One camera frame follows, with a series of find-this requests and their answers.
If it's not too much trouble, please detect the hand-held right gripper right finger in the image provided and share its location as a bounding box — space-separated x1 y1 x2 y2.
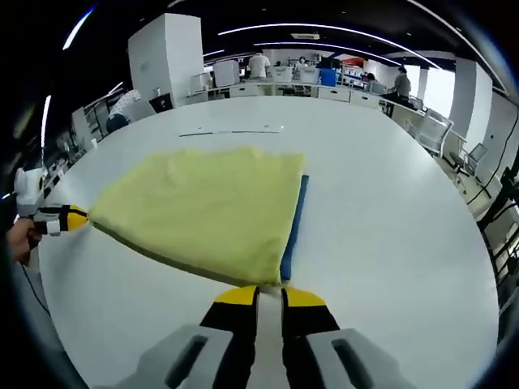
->
279 285 417 389

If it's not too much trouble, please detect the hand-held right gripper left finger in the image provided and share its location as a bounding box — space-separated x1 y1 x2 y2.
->
133 284 261 389

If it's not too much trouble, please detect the yellow garment with blue sleeve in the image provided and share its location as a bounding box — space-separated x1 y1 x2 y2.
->
87 145 310 287

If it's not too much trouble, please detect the person's left hand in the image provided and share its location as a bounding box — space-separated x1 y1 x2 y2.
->
6 218 44 265

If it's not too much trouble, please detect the metal shelving rack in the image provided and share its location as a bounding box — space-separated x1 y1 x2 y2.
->
71 103 118 143

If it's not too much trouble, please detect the black slanted panel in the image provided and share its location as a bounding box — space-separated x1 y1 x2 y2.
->
148 93 174 113

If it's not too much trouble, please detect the white square column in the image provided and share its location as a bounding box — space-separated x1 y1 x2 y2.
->
127 12 205 109

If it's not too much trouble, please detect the small white counter box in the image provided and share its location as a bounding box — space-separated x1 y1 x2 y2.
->
190 72 212 95

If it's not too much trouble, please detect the black tripod stand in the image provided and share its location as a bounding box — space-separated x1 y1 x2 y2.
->
478 161 519 284

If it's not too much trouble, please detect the white table socket panel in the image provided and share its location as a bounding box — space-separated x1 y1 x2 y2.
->
178 124 285 138

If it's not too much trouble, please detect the white box appliance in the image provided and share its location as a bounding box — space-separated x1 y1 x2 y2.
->
213 59 240 87

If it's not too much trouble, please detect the white mesh office chair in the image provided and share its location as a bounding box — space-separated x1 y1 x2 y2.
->
417 108 454 157
456 141 490 191

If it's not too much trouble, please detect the white counter cabinet row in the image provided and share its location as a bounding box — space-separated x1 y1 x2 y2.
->
186 79 427 118

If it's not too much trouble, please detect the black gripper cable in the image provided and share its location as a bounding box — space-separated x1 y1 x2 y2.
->
19 263 52 317

